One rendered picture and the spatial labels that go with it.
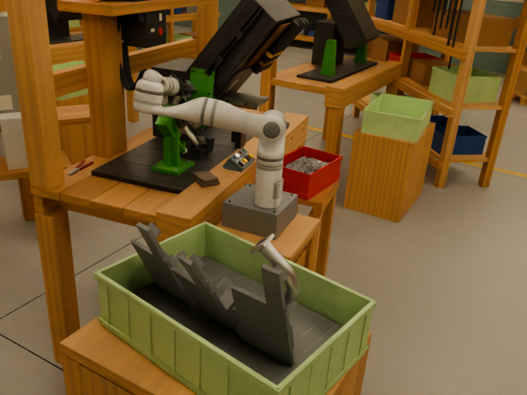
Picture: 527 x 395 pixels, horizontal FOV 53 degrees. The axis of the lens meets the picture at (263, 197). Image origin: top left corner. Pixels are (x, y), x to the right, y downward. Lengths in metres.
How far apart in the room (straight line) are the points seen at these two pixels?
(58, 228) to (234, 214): 0.76
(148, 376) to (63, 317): 1.13
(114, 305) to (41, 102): 0.89
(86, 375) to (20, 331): 1.42
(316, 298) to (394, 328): 1.47
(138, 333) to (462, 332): 2.02
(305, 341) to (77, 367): 0.60
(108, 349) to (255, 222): 0.67
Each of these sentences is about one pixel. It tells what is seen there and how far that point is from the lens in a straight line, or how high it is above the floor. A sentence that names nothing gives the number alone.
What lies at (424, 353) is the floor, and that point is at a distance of 2.83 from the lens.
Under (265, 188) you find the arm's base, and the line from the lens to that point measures 1.80.
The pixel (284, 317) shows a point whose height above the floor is 1.03.
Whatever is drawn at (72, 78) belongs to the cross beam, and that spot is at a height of 1.24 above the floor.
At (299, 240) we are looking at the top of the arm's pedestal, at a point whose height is 0.85.
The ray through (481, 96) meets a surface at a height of 0.79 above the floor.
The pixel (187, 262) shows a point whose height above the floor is 1.12.
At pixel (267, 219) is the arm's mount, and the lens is 1.80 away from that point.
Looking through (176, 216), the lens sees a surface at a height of 0.90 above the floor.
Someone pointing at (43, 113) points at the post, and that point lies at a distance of 2.07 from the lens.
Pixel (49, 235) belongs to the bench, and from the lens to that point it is 2.27.
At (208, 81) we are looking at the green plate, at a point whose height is 1.22.
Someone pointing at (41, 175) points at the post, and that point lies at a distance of 2.16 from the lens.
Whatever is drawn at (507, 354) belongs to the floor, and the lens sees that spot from 3.01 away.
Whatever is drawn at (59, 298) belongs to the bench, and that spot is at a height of 0.37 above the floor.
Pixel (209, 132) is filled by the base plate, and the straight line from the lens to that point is 2.74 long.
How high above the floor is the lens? 1.75
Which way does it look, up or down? 25 degrees down
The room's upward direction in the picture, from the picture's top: 4 degrees clockwise
